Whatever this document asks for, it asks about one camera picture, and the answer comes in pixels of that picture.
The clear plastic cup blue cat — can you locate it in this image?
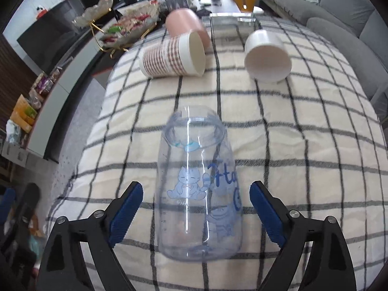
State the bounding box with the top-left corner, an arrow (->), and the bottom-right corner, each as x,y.
154,106 -> 243,262

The white cup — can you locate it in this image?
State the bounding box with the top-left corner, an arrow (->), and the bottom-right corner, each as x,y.
244,30 -> 292,83

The plaid paper cup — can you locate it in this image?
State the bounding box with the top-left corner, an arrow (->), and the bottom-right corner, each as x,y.
139,32 -> 206,78

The clear glass cup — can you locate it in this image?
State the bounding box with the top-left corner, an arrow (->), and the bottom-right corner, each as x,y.
210,13 -> 262,49

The pink cup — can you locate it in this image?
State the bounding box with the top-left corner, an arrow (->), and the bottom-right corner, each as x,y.
165,8 -> 210,49

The white grey tv cabinet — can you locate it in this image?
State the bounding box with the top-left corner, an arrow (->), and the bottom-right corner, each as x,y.
26,40 -> 102,160

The checked cream tablecloth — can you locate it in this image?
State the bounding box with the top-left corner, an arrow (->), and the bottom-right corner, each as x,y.
45,14 -> 388,291

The black television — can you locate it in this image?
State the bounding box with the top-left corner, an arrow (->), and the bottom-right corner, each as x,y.
17,1 -> 89,74

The grey sofa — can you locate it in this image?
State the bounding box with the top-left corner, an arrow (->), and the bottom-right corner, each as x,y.
263,0 -> 387,105

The white shell bowl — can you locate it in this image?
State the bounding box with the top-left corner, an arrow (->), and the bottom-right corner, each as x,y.
72,0 -> 113,28

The snack tray gold stand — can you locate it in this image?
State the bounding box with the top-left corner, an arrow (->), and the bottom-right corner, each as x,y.
91,0 -> 160,57

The clear snack jar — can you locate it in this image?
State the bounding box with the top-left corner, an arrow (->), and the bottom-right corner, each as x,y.
165,0 -> 189,13

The black coffee table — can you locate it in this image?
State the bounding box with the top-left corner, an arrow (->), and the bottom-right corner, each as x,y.
191,0 -> 240,15

